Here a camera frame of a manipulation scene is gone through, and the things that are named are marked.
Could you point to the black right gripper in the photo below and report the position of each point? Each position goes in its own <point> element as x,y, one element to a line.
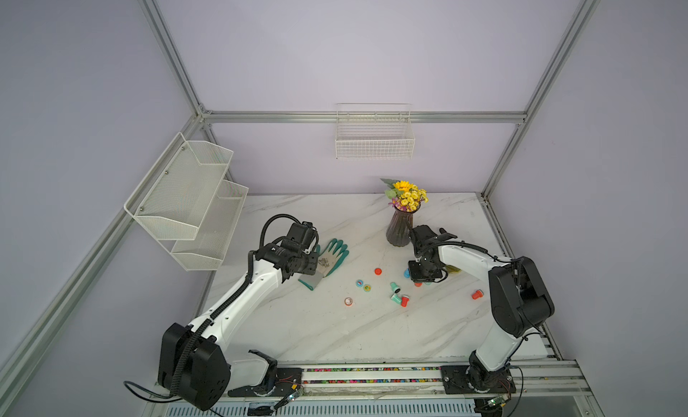
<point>417,277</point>

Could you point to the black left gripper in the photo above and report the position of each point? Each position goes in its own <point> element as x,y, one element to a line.
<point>312,264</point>

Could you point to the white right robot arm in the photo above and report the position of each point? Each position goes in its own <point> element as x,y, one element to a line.
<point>519,299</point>

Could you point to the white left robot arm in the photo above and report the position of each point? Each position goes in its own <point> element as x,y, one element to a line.
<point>194,364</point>

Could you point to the green grey work glove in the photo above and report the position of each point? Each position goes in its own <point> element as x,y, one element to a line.
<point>330,257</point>

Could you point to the black yellow work glove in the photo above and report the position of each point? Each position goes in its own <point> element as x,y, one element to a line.
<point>450,269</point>

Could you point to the dark glass flower vase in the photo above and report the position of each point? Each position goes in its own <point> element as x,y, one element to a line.
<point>399,229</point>

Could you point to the yellow artificial flower bouquet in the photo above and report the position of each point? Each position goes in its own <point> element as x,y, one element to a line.
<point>404,196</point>

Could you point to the white two-tier mesh shelf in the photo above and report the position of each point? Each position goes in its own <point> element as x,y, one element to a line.
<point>188,205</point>

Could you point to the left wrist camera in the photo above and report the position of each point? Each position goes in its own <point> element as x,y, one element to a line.
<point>309,231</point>

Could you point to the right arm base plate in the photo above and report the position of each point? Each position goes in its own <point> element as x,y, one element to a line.
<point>467,379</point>

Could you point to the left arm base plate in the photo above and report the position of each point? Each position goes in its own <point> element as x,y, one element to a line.
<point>284,381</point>

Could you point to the white wire wall basket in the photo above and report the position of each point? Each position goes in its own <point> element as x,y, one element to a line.
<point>374,132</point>

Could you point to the aluminium front rail frame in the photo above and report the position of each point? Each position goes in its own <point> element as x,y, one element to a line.
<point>528,388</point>

